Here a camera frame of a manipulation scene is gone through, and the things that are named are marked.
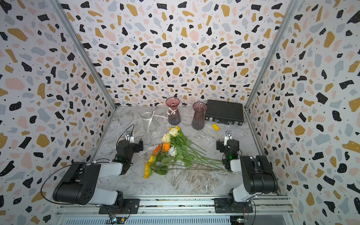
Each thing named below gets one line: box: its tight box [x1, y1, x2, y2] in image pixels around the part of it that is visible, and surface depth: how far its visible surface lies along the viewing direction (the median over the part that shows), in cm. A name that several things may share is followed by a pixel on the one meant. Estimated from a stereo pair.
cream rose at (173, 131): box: [168, 127, 207, 152], surface depth 99 cm
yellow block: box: [211, 123, 220, 132], surface depth 111 cm
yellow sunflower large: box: [143, 161, 228, 180], surface depth 86 cm
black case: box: [204, 99, 245, 126], surface depth 112 cm
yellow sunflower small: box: [148, 154, 226, 173], surface depth 89 cm
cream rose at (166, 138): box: [161, 133, 215, 164], surface depth 95 cm
